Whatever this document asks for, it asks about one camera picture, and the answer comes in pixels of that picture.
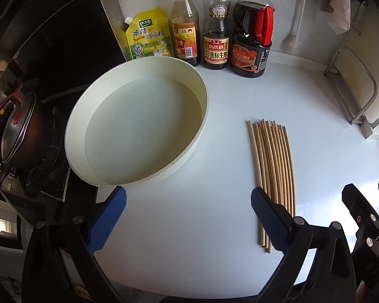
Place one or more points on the bundle of wooden chopsticks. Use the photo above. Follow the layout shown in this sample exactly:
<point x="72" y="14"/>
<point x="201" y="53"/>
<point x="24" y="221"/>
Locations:
<point x="271" y="164"/>

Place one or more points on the hanging white rag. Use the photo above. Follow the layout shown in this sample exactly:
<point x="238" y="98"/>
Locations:
<point x="341" y="6"/>

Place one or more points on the vinegar bottle orange label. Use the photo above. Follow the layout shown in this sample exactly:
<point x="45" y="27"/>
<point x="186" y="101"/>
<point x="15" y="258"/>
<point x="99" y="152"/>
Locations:
<point x="184" y="34"/>

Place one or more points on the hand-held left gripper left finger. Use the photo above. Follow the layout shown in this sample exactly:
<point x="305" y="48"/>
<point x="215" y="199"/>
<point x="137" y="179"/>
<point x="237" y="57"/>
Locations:
<point x="109" y="217"/>

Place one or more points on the glass pot lid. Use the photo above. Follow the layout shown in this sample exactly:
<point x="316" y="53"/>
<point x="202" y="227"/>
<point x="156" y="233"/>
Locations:
<point x="17" y="126"/>

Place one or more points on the cream cutting board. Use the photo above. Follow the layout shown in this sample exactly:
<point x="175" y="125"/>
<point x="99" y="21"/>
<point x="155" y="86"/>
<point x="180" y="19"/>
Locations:
<point x="357" y="82"/>

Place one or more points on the white round basin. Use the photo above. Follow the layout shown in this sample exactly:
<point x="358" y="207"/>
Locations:
<point x="139" y="126"/>

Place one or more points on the yellow seasoning pouch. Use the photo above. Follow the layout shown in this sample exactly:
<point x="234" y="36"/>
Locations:
<point x="150" y="36"/>

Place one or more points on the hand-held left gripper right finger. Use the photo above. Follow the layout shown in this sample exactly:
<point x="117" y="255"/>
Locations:
<point x="268" y="217"/>

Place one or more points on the white hanging dish brush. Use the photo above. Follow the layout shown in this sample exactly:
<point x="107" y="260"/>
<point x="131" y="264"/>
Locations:
<point x="298" y="15"/>

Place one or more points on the soy sauce bottle gold label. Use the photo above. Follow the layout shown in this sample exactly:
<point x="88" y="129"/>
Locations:
<point x="216" y="38"/>

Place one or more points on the metal cutting board rack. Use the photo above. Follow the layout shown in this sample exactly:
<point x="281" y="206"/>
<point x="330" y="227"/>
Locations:
<point x="371" y="85"/>

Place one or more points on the dark cooking pot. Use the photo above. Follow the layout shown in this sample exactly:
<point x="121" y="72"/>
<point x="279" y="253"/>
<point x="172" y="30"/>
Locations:
<point x="34" y="132"/>

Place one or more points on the black gas stove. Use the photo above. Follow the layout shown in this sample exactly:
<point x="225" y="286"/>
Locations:
<point x="58" y="161"/>

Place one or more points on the black glass range hood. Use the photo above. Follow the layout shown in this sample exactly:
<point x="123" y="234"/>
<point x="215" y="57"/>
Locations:
<point x="66" y="28"/>

